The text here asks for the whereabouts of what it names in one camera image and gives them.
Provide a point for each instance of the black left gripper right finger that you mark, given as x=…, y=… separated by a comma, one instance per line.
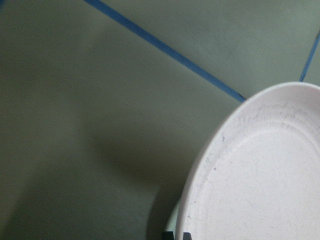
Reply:
x=187, y=236

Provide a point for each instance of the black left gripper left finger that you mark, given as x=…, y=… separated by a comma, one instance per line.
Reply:
x=168, y=235

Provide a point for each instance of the pink speckled plate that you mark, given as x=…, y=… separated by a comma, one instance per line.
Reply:
x=258, y=178

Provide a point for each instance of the crossing blue tape strip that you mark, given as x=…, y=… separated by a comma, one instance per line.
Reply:
x=310, y=58

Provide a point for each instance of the long blue tape strip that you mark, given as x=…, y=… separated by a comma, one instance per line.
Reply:
x=163, y=47

